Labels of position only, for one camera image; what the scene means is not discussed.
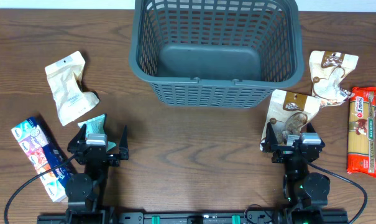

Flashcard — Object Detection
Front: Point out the red spaghetti packet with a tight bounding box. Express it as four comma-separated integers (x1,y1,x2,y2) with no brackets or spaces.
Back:
347,87,376,178

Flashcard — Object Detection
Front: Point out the brown Panners snack bag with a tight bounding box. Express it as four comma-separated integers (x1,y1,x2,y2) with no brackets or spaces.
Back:
260,90,321,151

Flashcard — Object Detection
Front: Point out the beige paper pouch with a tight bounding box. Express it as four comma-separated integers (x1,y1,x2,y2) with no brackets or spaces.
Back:
45,51,99,126

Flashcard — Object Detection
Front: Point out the black cable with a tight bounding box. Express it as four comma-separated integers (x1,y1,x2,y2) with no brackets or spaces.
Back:
3,154,76,224
302,155,369,224

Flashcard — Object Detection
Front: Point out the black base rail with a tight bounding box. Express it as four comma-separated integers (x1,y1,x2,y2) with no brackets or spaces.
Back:
37,210,349,224

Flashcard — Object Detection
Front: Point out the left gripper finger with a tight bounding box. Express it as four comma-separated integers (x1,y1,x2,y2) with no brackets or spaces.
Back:
119,126,129,155
71,124,86,144

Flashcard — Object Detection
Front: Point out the brown white snack bag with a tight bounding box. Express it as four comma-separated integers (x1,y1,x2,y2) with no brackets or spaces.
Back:
309,50,359,108

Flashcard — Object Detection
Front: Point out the teal snack packet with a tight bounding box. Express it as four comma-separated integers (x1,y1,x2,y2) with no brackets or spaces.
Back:
78,114,116,151

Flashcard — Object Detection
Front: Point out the left black cable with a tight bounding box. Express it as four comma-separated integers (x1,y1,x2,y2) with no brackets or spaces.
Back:
3,154,76,224

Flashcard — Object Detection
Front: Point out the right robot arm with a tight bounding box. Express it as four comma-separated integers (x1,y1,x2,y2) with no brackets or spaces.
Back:
262,123,330,223

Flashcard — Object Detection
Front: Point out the right black cable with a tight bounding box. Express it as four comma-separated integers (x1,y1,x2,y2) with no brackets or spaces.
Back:
302,155,369,224

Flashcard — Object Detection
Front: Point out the grey plastic basket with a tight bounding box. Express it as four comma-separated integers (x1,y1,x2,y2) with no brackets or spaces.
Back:
129,0,305,108

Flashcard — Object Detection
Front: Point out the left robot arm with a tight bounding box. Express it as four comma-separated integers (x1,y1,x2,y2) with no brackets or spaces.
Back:
65,124,129,224

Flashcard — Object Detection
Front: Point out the colourful tissue multipack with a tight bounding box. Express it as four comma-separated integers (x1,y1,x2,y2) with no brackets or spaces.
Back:
11,117,73,202

